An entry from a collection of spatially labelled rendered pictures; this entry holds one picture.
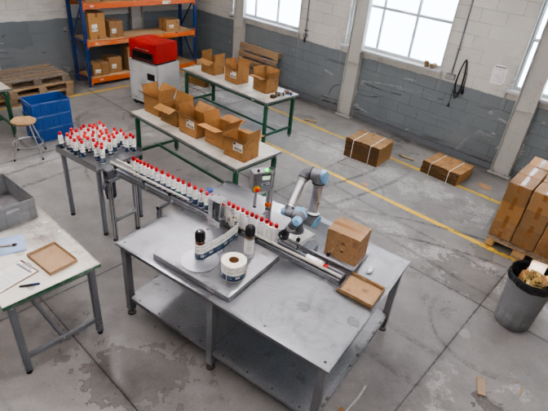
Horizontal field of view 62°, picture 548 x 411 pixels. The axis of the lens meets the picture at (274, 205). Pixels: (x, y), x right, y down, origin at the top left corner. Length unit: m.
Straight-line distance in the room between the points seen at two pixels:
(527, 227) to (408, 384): 2.74
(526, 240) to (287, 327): 3.75
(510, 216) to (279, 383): 3.68
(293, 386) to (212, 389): 0.68
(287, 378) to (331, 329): 0.66
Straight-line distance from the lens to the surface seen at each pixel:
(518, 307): 5.11
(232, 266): 3.52
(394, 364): 4.48
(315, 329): 3.40
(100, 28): 10.43
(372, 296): 3.76
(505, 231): 6.35
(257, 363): 3.93
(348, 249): 3.90
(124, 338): 4.45
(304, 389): 3.83
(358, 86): 9.45
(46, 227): 4.51
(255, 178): 3.84
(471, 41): 8.38
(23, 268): 4.09
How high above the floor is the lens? 3.28
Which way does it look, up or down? 32 degrees down
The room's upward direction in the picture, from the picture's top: 6 degrees clockwise
